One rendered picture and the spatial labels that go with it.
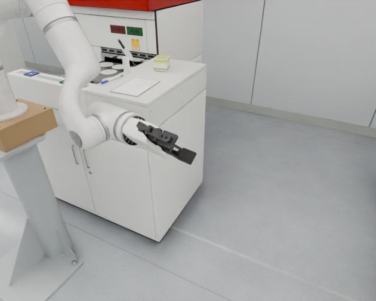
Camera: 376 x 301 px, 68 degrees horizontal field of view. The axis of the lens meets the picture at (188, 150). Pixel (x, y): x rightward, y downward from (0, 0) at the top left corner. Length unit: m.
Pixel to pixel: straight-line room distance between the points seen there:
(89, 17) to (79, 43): 1.36
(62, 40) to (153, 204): 0.99
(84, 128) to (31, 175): 0.85
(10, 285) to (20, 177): 0.65
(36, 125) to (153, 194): 0.63
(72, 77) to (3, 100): 0.67
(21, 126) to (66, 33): 0.64
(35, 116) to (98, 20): 0.94
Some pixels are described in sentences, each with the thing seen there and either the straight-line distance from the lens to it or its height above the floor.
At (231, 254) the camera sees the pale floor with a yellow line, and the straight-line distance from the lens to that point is 1.81.
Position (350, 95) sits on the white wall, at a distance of 3.18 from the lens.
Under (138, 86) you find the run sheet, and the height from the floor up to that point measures 0.97.
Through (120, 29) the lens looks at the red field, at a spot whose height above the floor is 1.10.
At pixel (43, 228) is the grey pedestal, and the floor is 0.26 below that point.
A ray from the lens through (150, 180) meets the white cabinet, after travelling 1.42.
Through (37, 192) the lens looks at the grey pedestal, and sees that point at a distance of 1.58.
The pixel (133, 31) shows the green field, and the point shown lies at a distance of 1.91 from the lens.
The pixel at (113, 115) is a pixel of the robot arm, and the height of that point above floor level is 1.13.
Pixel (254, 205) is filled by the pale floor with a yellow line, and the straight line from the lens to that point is 2.11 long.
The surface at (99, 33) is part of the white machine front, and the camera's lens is 2.10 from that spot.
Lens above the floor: 1.45
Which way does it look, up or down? 34 degrees down
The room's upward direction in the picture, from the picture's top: straight up
